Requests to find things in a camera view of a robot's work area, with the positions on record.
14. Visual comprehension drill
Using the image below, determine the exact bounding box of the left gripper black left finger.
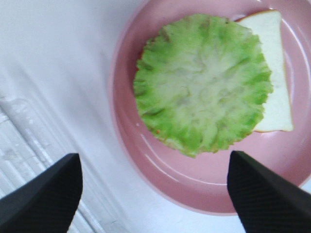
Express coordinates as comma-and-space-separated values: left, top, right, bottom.
0, 153, 83, 233

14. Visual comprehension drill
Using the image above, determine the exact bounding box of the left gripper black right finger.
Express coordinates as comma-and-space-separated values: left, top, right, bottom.
227, 151, 311, 233

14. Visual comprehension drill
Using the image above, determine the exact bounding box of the bread slice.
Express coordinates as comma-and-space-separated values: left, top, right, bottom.
237, 10, 294, 132

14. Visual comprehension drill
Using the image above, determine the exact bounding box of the green lettuce leaf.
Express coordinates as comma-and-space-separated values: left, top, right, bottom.
133, 14, 273, 157

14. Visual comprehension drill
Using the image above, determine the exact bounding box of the left clear plastic tray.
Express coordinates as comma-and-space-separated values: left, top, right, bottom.
0, 98, 128, 233

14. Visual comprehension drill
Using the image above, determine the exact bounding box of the pink round plate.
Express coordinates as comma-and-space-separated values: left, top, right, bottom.
109, 0, 311, 215

